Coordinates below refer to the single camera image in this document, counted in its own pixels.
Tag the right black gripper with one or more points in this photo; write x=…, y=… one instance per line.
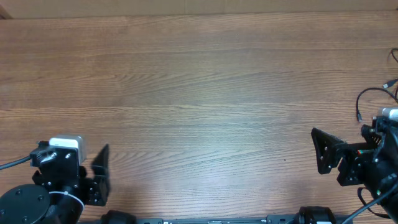
x=356, y=157

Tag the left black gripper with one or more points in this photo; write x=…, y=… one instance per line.
x=96, y=188

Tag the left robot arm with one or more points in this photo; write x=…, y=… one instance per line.
x=31, y=203

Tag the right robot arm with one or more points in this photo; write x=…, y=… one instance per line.
x=385, y=196

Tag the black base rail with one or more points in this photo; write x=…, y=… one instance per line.
x=305, y=215

